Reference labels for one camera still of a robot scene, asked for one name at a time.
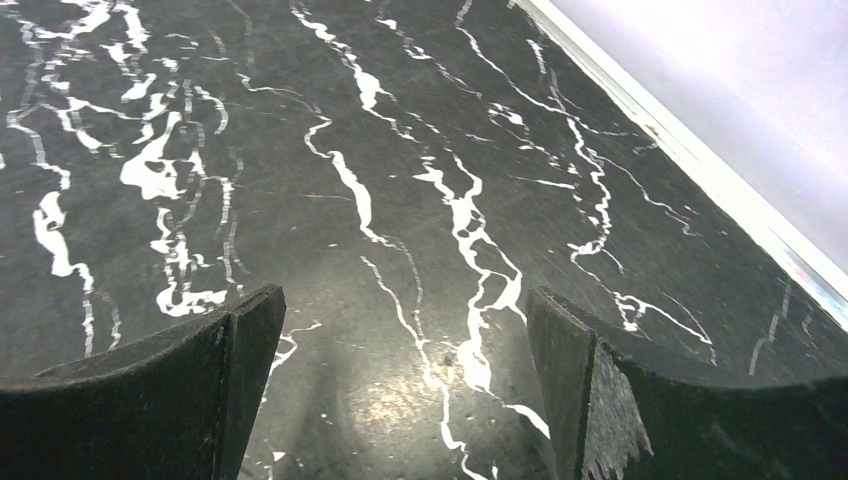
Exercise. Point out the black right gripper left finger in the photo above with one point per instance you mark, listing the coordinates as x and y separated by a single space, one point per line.
178 404

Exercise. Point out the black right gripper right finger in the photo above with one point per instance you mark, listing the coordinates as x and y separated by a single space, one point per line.
620 406

